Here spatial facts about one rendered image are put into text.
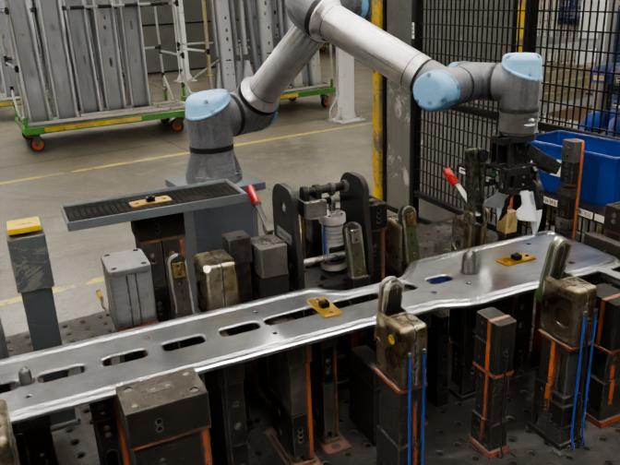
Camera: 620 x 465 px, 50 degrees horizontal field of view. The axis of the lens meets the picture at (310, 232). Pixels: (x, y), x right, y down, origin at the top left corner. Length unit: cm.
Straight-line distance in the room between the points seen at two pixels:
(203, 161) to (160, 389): 84
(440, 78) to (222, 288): 57
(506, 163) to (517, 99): 13
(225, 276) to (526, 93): 68
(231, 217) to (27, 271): 56
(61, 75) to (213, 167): 642
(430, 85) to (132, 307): 69
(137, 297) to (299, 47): 73
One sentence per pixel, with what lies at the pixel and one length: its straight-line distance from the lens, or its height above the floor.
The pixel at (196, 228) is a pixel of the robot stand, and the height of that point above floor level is 100.
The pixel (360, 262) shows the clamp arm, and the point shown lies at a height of 102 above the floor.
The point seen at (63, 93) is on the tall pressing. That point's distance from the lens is 808.
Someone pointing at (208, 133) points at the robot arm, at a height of 124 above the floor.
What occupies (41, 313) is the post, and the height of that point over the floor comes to 97.
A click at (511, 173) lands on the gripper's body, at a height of 121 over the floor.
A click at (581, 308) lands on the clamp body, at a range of 130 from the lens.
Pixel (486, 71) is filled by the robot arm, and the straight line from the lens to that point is 139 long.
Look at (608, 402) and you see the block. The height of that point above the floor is 75.
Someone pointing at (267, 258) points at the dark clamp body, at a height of 106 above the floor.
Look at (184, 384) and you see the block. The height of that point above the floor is 103.
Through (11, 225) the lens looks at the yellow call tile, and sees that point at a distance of 141.
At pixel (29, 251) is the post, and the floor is 111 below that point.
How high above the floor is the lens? 157
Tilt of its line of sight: 20 degrees down
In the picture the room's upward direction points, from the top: 2 degrees counter-clockwise
